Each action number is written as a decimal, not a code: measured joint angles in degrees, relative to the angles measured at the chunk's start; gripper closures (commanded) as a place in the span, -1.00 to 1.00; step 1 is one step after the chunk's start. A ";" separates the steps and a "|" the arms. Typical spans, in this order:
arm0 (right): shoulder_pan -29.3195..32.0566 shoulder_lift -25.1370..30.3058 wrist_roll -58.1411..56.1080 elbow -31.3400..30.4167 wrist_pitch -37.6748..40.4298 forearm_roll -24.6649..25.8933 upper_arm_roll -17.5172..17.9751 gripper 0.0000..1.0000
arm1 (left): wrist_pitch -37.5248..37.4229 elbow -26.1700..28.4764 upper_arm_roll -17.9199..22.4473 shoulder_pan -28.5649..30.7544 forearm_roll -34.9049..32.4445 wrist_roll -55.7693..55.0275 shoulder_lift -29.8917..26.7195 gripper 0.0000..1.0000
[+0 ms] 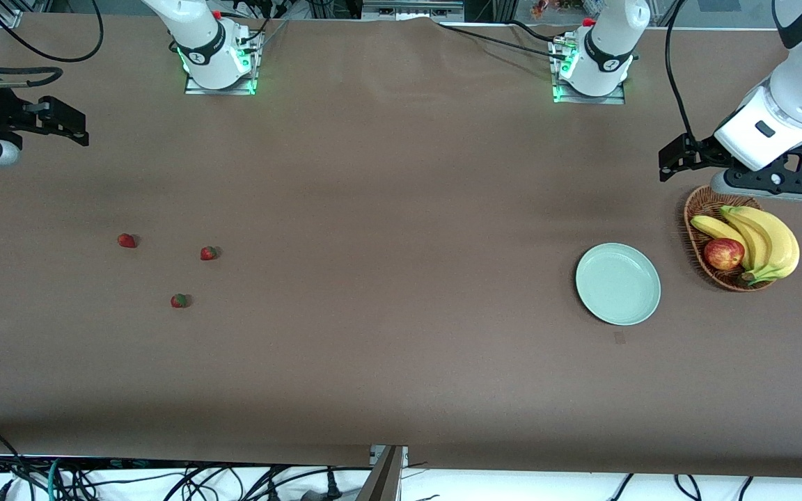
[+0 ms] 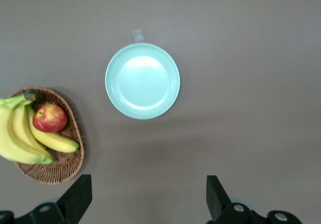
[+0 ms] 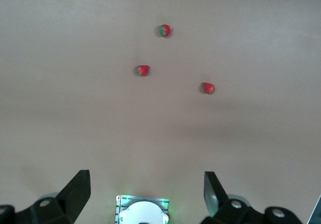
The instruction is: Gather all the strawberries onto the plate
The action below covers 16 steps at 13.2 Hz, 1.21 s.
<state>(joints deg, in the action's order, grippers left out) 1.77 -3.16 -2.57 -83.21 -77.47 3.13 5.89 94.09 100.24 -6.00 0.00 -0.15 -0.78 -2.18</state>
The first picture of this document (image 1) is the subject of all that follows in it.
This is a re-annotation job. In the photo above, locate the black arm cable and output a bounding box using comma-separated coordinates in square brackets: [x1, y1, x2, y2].
[0, 0, 104, 90]
[665, 0, 698, 141]

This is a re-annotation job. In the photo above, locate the grey frame rail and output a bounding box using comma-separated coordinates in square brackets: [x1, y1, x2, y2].
[362, 0, 466, 22]

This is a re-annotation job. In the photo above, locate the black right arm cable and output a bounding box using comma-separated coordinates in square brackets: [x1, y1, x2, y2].
[0, 0, 104, 90]

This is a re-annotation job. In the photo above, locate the colourful toy pile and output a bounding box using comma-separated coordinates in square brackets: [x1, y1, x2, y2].
[530, 0, 605, 20]

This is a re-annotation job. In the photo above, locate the brown wicker basket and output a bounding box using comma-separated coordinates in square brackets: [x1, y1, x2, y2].
[684, 185, 782, 292]

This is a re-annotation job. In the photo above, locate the aluminium right arm base plate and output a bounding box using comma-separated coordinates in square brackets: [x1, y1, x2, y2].
[184, 42, 258, 96]

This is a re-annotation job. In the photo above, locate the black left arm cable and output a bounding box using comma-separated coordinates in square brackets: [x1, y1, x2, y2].
[665, 0, 698, 141]

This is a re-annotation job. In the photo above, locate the yellow banana bunch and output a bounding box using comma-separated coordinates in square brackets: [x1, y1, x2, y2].
[691, 205, 801, 286]

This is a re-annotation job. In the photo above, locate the aluminium left arm base plate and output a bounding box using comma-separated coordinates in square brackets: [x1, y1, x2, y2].
[551, 36, 627, 105]

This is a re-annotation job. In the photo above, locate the pale green round plate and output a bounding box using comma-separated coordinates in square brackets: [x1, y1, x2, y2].
[575, 242, 661, 326]

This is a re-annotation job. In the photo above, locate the black base cable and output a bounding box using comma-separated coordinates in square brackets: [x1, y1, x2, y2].
[504, 19, 558, 44]
[436, 23, 567, 61]
[233, 0, 292, 56]

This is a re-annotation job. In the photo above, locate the brown table cover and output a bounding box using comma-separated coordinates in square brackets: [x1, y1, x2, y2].
[0, 13, 802, 479]

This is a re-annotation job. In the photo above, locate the red apple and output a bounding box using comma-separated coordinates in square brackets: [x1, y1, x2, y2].
[704, 238, 746, 271]

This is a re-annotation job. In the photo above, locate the aluminium frame post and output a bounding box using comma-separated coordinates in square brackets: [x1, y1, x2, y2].
[356, 445, 409, 501]

